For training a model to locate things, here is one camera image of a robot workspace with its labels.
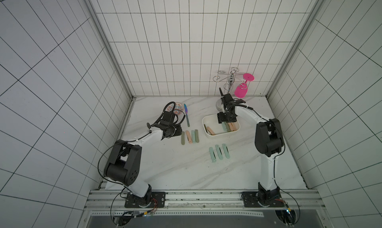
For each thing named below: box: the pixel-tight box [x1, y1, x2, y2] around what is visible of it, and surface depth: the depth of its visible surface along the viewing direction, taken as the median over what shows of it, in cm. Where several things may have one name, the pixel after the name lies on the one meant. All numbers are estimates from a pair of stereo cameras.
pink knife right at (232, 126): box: [227, 122, 237, 131], surface depth 102 cm
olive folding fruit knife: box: [194, 129, 200, 143], surface depth 99 cm
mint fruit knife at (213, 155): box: [208, 146, 217, 163], surface depth 89 cm
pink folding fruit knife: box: [185, 130, 193, 144], surface depth 99 cm
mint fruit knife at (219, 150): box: [214, 144, 224, 160], surface depth 91 cm
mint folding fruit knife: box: [221, 143, 231, 159], surface depth 91 cm
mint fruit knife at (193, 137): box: [191, 129, 196, 144], surface depth 99 cm
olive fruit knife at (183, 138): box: [181, 131, 186, 146], surface depth 97 cm
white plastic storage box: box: [201, 114, 241, 137], surface depth 101 cm
